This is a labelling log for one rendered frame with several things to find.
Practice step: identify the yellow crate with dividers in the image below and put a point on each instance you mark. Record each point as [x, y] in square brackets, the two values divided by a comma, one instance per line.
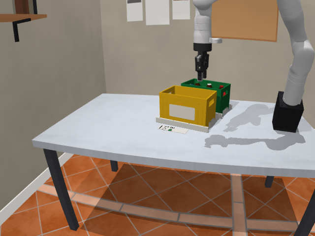
[186, 104]

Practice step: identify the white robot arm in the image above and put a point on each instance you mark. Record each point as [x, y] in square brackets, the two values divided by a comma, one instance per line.
[293, 17]

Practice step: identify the white paper pick list strip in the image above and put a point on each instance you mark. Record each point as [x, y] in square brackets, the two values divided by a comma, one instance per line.
[173, 129]

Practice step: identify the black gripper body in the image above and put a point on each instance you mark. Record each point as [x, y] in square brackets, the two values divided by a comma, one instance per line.
[202, 49]

